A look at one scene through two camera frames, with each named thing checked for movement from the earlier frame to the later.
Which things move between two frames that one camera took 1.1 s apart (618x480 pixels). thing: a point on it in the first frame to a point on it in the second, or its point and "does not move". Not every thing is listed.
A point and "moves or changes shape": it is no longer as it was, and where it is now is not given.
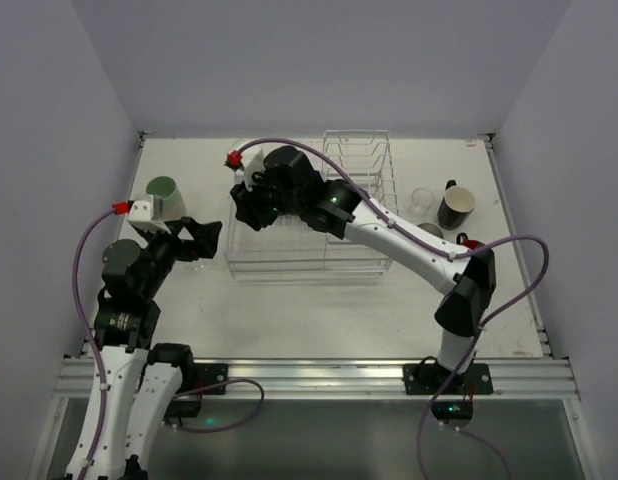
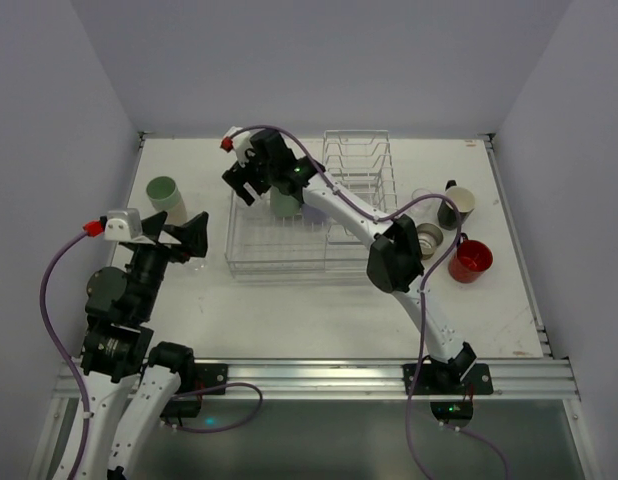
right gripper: [262, 198] to [252, 175]
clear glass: [422, 201] does not move
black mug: [456, 206] does not move
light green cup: [165, 187] does not move
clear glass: [197, 265] does not move
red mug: [463, 239] moves or changes shape
